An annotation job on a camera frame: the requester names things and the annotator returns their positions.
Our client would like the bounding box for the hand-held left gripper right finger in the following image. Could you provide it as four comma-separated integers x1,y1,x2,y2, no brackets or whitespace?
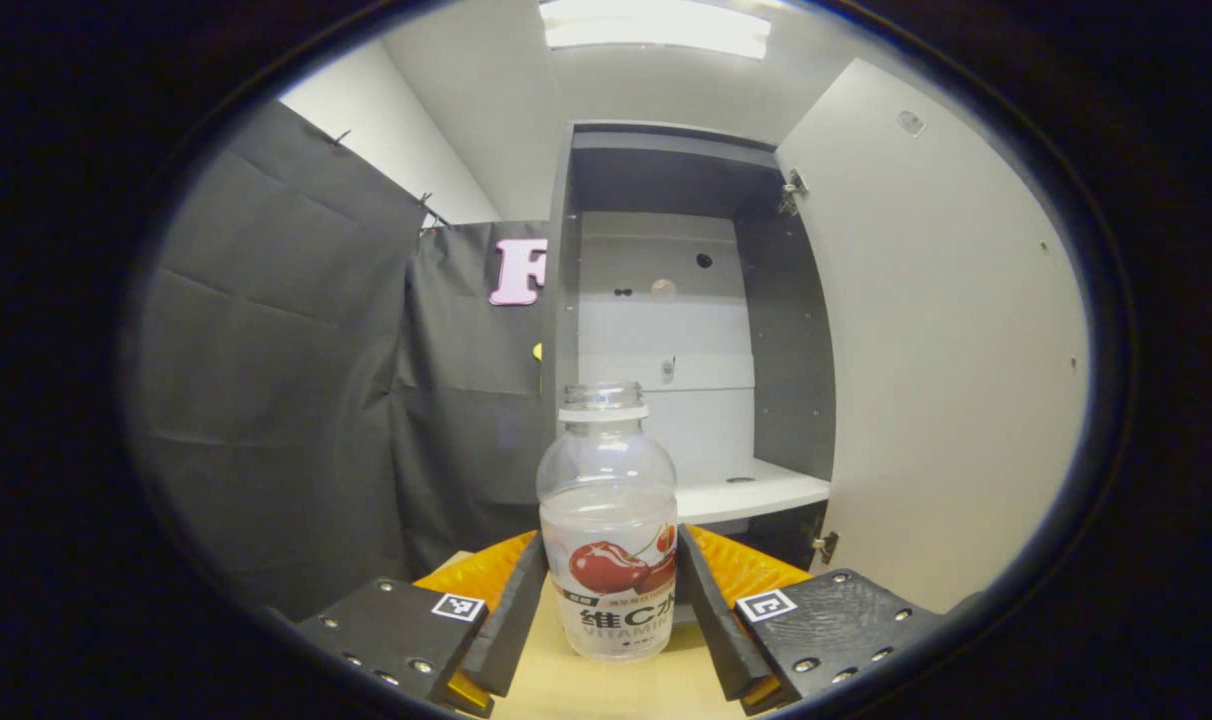
676,523,947,714

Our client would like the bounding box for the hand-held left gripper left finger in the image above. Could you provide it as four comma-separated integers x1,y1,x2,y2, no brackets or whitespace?
296,530,549,716

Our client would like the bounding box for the clear plastic bottle red label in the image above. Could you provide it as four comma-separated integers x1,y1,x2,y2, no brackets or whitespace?
536,382,679,663

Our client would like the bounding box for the dark grey cabinet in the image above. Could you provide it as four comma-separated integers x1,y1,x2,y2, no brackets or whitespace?
541,120,837,626

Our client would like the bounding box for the grey cabinet door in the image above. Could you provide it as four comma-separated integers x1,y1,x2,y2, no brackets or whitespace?
774,57,1092,616

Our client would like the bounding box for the black backdrop cloth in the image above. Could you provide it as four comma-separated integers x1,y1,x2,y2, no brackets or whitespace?
126,100,552,616

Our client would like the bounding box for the large ceiling light panel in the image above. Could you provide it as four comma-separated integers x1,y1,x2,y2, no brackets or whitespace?
538,0,772,59

